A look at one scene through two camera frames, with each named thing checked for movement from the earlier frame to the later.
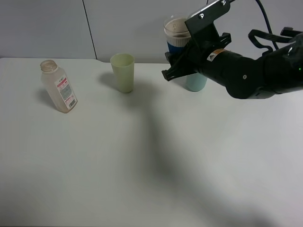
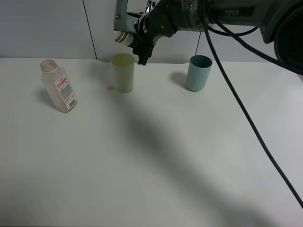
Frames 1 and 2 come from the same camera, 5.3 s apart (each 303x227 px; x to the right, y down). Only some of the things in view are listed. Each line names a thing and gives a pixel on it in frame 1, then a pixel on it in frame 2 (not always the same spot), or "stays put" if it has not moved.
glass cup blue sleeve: (177, 34) to (126, 39)
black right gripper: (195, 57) to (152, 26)
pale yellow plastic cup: (123, 65) stays put
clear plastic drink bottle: (56, 81) stays put
